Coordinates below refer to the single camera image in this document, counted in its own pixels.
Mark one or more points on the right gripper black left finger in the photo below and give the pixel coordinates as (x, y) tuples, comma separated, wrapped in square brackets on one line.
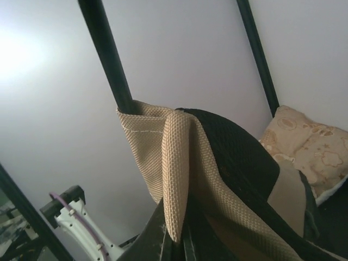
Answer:
[(154, 243)]

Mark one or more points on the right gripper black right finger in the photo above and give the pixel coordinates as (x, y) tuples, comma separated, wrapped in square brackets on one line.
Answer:
[(200, 242)]

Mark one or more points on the beige pet tent fabric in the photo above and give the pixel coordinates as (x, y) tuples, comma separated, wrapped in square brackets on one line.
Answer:
[(259, 208)]

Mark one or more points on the black tent pole one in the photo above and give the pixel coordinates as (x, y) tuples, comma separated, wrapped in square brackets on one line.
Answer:
[(98, 25)]

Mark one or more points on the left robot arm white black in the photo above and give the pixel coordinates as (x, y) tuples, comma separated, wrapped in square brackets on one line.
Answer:
[(68, 212)]

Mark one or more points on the beige patterned pillow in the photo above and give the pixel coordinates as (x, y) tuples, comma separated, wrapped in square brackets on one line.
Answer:
[(319, 151)]

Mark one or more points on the left black frame post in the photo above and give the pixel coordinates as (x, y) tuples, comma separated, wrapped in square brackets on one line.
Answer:
[(258, 54)]

